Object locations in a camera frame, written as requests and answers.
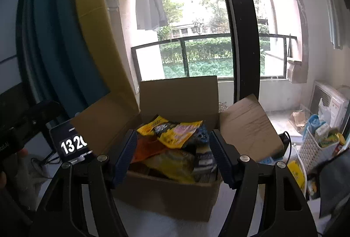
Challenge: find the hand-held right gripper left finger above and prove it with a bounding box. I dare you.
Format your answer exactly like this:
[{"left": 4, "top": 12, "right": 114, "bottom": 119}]
[{"left": 29, "top": 130, "right": 138, "bottom": 237}]

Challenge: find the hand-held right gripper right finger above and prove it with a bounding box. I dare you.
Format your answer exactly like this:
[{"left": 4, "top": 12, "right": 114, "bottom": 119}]
[{"left": 208, "top": 129, "right": 319, "bottom": 237}]

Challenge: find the orange snack packet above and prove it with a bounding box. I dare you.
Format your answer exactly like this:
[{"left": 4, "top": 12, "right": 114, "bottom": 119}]
[{"left": 131, "top": 135, "right": 166, "bottom": 164}]

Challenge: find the yellow black snack packet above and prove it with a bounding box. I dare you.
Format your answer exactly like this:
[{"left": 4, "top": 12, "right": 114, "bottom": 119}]
[{"left": 136, "top": 115, "right": 204, "bottom": 149}]

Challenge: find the brown cardboard box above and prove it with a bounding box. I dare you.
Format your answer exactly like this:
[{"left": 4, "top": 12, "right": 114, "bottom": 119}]
[{"left": 70, "top": 76, "right": 285, "bottom": 222}]

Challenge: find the person's left hand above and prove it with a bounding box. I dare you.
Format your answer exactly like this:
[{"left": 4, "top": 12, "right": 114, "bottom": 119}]
[{"left": 0, "top": 148, "right": 28, "bottom": 189}]

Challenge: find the dark blue snack packet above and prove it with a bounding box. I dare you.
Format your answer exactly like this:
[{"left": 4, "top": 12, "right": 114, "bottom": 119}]
[{"left": 189, "top": 122, "right": 210, "bottom": 148}]

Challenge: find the black tablet with clock display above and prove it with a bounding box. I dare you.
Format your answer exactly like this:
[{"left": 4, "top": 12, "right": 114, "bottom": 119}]
[{"left": 50, "top": 119, "right": 95, "bottom": 165}]

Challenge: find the black charger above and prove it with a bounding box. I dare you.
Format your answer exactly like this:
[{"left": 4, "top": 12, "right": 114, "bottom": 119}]
[{"left": 279, "top": 133, "right": 291, "bottom": 157}]

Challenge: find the yellow plastic bag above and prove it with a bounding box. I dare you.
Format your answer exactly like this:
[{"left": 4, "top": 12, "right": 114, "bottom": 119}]
[{"left": 287, "top": 160, "right": 307, "bottom": 191}]

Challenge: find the teal curtain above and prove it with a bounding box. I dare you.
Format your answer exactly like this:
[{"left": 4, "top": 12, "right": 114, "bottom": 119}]
[{"left": 16, "top": 0, "right": 110, "bottom": 123}]

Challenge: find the cardboard scrap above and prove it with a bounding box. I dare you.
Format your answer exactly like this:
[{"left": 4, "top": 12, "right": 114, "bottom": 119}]
[{"left": 288, "top": 110, "right": 308, "bottom": 128}]

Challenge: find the white lattice basket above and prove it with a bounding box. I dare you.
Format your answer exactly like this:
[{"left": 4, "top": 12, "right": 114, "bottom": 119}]
[{"left": 297, "top": 125, "right": 348, "bottom": 174}]

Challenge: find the light blue pouch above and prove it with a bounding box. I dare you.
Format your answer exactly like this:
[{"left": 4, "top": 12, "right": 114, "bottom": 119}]
[{"left": 305, "top": 114, "right": 320, "bottom": 135}]

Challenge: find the green white carton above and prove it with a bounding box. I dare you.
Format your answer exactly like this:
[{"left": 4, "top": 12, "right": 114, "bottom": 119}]
[{"left": 314, "top": 122, "right": 331, "bottom": 143}]

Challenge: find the black balcony railing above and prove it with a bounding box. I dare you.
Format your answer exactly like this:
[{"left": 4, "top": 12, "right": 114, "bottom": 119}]
[{"left": 131, "top": 33, "right": 297, "bottom": 82}]

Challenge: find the white plastic bag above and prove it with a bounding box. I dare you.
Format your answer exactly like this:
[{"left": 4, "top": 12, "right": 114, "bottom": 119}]
[{"left": 317, "top": 99, "right": 331, "bottom": 124}]

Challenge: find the green yellow carton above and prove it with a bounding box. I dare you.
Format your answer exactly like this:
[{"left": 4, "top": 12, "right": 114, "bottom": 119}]
[{"left": 321, "top": 128, "right": 346, "bottom": 148}]

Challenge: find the grey cloth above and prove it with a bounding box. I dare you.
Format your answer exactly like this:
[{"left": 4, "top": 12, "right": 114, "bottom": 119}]
[{"left": 314, "top": 148, "right": 350, "bottom": 222}]

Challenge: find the yellow curtain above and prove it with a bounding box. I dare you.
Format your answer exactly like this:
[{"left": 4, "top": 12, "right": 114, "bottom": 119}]
[{"left": 70, "top": 0, "right": 140, "bottom": 114}]

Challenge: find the white air conditioner unit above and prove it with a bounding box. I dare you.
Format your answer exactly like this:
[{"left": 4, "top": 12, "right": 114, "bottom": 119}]
[{"left": 309, "top": 80, "right": 350, "bottom": 128}]

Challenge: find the thin black tablet cable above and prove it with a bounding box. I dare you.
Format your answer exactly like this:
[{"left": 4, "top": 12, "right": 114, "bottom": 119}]
[{"left": 30, "top": 152, "right": 65, "bottom": 180}]

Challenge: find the black charger cable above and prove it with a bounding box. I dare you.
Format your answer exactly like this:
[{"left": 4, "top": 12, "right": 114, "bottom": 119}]
[{"left": 283, "top": 131, "right": 293, "bottom": 161}]

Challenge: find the beige wall box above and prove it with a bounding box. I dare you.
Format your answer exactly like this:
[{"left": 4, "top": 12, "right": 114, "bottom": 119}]
[{"left": 286, "top": 59, "right": 309, "bottom": 84}]

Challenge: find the black window frame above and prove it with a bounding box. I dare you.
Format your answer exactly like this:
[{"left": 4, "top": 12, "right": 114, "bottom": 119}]
[{"left": 210, "top": 0, "right": 260, "bottom": 106}]

